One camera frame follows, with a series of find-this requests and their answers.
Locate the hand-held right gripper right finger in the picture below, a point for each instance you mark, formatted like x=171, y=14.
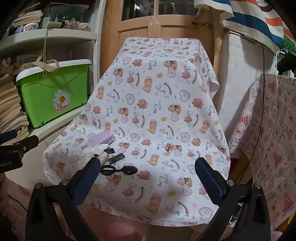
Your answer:
x=209, y=180

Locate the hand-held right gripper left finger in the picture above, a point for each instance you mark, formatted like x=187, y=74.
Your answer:
x=89, y=177

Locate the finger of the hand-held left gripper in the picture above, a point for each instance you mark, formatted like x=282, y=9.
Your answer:
x=8, y=136
x=25, y=143

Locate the tall stack of papers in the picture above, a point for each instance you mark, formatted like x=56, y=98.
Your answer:
x=11, y=111

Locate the white crumpled tissue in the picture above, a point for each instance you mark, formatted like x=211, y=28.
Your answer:
x=94, y=150

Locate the small black packet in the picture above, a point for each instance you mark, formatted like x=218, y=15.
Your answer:
x=109, y=151

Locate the orange black pen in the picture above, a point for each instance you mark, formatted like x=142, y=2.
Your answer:
x=116, y=158

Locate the pink sticky note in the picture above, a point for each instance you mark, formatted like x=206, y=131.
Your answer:
x=103, y=138

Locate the green storage box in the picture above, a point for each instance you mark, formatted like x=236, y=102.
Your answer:
x=53, y=95

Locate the pink plastic basket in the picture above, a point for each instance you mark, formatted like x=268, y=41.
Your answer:
x=122, y=226

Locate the pink patterned cloth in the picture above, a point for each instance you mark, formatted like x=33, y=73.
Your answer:
x=270, y=143

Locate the bear print tablecloth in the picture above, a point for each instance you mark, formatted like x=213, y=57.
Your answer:
x=150, y=111

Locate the white appliance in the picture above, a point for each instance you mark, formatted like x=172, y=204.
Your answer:
x=240, y=74

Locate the white jar red label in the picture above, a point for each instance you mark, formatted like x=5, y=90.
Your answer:
x=30, y=27

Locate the white shelf unit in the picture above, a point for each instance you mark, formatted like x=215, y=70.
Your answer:
x=67, y=39

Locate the small stack of papers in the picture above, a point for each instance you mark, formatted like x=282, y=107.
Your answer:
x=27, y=17

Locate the crumpled brown paper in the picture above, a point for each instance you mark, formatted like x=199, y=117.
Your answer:
x=77, y=25

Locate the metal door latch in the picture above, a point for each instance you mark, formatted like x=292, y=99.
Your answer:
x=200, y=23

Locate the wooden door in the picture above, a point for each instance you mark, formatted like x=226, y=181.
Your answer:
x=138, y=25

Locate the striped blue orange cloth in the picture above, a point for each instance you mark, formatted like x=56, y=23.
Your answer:
x=256, y=20

